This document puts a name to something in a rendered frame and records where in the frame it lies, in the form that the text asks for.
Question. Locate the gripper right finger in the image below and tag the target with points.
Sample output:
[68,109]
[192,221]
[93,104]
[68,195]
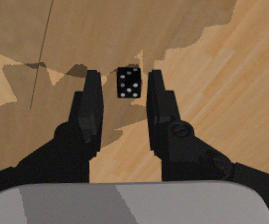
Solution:
[188,157]

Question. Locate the black die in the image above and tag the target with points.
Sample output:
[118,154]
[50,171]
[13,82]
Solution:
[129,82]

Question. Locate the tan mat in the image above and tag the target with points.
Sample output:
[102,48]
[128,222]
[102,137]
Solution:
[23,25]

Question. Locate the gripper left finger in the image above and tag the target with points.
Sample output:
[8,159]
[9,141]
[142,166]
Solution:
[60,159]

